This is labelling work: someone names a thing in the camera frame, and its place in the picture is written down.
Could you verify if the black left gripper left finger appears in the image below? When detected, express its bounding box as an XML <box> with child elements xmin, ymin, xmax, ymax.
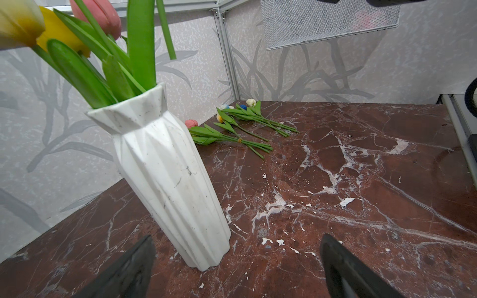
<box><xmin>74</xmin><ymin>235</ymin><xmax>156</xmax><ymax>298</ymax></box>

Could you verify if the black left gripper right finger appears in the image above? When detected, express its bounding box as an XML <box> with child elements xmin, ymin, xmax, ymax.
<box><xmin>320</xmin><ymin>233</ymin><xmax>403</xmax><ymax>298</ymax></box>

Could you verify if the white ribbed ceramic vase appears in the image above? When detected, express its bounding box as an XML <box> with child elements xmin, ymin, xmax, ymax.
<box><xmin>88</xmin><ymin>83</ymin><xmax>231</xmax><ymax>271</ymax></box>

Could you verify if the pink tulip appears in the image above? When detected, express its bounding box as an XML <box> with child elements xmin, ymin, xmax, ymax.
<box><xmin>70</xmin><ymin>1</ymin><xmax>131</xmax><ymax>72</ymax></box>

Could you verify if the cream white tulip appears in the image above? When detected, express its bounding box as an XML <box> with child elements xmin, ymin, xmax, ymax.
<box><xmin>0</xmin><ymin>0</ymin><xmax>116</xmax><ymax>109</ymax></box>

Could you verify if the yellow tulip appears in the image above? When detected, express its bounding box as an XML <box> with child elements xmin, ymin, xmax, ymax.
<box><xmin>37</xmin><ymin>6</ymin><xmax>145</xmax><ymax>94</ymax></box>

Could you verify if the tulip bunch on table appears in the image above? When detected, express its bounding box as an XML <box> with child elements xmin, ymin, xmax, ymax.
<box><xmin>185</xmin><ymin>99</ymin><xmax>299</xmax><ymax>160</ymax></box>

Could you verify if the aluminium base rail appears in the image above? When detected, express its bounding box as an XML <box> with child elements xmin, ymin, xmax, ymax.
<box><xmin>439</xmin><ymin>94</ymin><xmax>477</xmax><ymax>186</ymax></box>

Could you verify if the black corrugated cable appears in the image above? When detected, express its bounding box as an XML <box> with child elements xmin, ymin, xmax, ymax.
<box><xmin>463</xmin><ymin>77</ymin><xmax>477</xmax><ymax>119</ymax></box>

